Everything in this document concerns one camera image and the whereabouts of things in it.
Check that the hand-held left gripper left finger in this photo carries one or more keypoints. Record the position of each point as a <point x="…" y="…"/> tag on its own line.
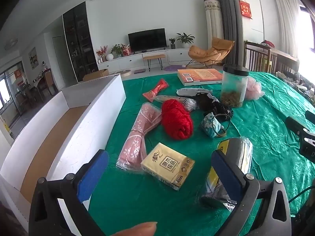
<point x="94" y="174"/>

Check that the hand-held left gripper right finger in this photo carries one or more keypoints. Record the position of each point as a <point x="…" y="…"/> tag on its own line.
<point x="226" y="174"/>

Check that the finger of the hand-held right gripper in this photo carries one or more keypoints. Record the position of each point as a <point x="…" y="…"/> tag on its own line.
<point x="310" y="115"/>
<point x="296" y="125"/>

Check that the white cardboard box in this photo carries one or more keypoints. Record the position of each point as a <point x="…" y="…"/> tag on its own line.
<point x="73" y="137"/>

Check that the pink floral packet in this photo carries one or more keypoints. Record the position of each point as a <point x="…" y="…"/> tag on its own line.
<point x="133" y="140"/>

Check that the teal floral pouch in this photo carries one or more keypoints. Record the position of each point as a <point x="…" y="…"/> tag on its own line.
<point x="208" y="125"/>

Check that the pink bath pouf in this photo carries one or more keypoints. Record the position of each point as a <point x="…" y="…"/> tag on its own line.
<point x="254" y="89"/>

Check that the yellow tissue pack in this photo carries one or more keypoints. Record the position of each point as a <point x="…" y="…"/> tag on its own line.
<point x="167" y="164"/>

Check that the black hair band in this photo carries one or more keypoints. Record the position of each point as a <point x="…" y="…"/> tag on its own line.
<point x="222" y="114"/>

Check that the black lace cloth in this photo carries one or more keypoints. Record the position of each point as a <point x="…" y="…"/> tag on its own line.
<point x="209" y="103"/>

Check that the red yarn ball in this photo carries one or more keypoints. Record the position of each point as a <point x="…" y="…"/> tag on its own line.
<point x="176" y="120"/>

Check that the clear cotton swab packet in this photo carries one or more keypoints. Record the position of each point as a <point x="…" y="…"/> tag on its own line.
<point x="189" y="104"/>

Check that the grey plastic packet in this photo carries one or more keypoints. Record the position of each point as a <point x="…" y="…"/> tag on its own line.
<point x="189" y="92"/>

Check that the person's left hand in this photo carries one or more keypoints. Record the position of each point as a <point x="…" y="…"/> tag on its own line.
<point x="137" y="229"/>

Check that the green tablecloth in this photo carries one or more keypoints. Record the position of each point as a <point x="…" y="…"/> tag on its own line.
<point x="258" y="127"/>

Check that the clear jar with black lid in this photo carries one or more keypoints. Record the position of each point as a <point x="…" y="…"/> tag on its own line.
<point x="233" y="88"/>

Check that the red cloth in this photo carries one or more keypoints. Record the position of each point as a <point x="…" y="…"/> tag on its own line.
<point x="268" y="43"/>

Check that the dark wooden railing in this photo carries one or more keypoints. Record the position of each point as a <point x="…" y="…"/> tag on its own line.
<point x="256" y="51"/>

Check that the white curtain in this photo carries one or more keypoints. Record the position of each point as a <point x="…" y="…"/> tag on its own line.
<point x="286" y="22"/>

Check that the brown cardboard box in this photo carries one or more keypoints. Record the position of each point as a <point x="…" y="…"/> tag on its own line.
<point x="97" y="74"/>

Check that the orange book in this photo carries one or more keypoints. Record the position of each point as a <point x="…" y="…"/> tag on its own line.
<point x="199" y="75"/>

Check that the wooden dining chair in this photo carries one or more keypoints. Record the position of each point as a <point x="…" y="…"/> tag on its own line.
<point x="49" y="81"/>

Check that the red packet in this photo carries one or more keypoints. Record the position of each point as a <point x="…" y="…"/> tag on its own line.
<point x="157" y="89"/>

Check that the round wooden floor tray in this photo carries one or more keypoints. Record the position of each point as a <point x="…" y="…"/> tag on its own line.
<point x="124" y="73"/>

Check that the grey floor scale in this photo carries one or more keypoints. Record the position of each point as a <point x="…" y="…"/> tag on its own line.
<point x="139" y="71"/>

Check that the orange rocking chair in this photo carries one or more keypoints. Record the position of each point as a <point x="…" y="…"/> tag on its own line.
<point x="206" y="52"/>

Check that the round white vase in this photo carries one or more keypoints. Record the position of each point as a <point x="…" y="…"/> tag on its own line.
<point x="109" y="56"/>

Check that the white television cabinet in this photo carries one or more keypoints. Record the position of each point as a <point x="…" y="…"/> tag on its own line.
<point x="128" y="60"/>

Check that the purple round mat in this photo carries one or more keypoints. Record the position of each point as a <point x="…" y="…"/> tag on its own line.
<point x="172" y="68"/>

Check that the red flowers in vase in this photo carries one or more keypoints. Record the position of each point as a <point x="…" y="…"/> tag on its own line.
<point x="101" y="51"/>

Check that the bushy green potted plant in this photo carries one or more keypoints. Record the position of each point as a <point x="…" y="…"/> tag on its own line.
<point x="117" y="49"/>

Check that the red gift box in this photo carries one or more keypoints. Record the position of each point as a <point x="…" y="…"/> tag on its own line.
<point x="126" y="51"/>

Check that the grey curtain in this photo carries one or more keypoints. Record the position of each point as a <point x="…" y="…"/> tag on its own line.
<point x="227" y="17"/>

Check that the wooden bench with black legs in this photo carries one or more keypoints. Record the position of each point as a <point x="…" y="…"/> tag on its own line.
<point x="153" y="56"/>

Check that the covered standing air conditioner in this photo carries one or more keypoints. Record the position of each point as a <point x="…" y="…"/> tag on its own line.
<point x="213" y="22"/>

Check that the tall black glass cabinet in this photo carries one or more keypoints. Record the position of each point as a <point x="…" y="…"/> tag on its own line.
<point x="78" y="41"/>

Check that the large green potted plant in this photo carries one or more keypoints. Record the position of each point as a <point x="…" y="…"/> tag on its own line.
<point x="185" y="38"/>

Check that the small potted plant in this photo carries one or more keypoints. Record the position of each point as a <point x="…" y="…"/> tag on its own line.
<point x="172" y="43"/>

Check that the black television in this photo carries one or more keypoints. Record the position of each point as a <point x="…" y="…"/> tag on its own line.
<point x="147" y="39"/>

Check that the red wall hanging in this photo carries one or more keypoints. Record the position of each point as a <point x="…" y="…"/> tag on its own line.
<point x="246" y="8"/>

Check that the framed wall picture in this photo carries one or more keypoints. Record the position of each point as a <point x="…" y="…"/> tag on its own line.
<point x="33" y="57"/>

